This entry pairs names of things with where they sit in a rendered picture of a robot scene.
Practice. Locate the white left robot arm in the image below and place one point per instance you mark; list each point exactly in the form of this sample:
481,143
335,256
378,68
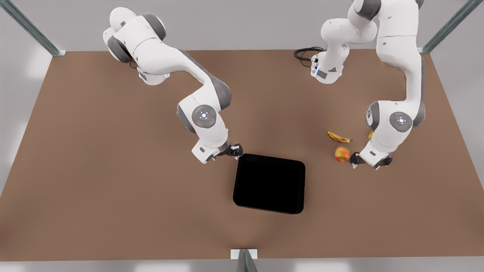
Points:
397,49

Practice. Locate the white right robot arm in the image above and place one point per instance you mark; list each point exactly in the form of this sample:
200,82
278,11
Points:
162,56

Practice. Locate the red yellow apple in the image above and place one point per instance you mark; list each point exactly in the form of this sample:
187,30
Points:
342,154

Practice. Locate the yellow spotted banana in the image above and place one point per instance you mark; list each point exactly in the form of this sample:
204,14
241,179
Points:
337,137

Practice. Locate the black rectangular tray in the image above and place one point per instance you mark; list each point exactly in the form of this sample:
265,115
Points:
269,184

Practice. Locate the silver frame post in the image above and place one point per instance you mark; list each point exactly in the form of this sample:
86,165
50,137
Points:
244,259
30,28
450,26

